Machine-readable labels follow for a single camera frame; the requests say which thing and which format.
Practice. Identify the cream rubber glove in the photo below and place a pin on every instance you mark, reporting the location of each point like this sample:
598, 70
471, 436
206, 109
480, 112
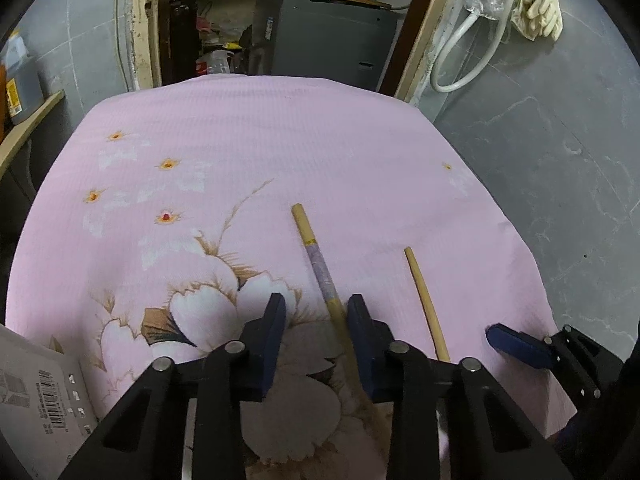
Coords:
540, 5

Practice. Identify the large cooking oil jug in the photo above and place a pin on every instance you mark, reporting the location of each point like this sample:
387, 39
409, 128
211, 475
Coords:
22, 85

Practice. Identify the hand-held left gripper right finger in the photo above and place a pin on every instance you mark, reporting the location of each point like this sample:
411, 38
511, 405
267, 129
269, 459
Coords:
362, 345

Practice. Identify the cardboard box with barcode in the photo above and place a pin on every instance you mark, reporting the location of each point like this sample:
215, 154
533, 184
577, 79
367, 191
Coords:
40, 385

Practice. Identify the wooden counter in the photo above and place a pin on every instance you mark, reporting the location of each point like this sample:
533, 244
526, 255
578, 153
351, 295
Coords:
30, 120

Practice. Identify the grey cabinet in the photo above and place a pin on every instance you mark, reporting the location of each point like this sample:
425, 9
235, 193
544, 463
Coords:
320, 40

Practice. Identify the white plastic bag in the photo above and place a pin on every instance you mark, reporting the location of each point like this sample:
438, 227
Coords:
215, 62

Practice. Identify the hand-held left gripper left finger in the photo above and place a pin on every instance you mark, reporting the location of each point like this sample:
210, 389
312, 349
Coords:
272, 340

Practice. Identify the plain wooden chopstick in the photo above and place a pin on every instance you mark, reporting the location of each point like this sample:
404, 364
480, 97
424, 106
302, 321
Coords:
425, 300

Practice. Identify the cream door frame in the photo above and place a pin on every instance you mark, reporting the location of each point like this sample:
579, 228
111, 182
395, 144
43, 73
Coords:
142, 35

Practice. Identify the pink floral tablecloth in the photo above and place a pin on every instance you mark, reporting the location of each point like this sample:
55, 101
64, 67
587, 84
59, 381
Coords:
300, 135

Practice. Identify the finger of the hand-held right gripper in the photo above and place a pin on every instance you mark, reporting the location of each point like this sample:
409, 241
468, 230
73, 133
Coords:
515, 346

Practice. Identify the purple banded wooden chopstick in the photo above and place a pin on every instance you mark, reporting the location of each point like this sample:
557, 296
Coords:
320, 265

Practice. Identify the dark door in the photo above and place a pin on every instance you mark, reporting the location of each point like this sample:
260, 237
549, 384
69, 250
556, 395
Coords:
180, 35

